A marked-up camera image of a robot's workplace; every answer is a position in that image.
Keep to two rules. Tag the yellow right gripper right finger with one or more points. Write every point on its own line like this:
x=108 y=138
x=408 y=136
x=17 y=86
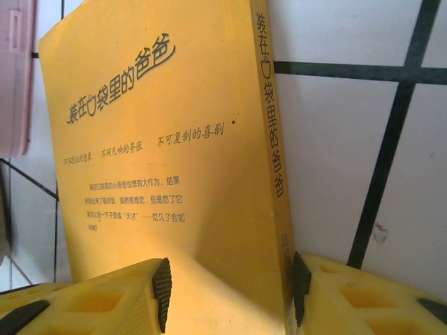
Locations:
x=349 y=300

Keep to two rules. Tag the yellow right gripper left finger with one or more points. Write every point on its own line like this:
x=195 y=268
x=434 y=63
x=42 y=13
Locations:
x=104 y=307

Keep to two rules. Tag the yellow paperback book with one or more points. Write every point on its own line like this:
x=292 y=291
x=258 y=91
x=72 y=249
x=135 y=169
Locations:
x=157 y=157

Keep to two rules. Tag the pink pencil case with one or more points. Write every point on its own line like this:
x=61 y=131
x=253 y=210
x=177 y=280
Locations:
x=14 y=70

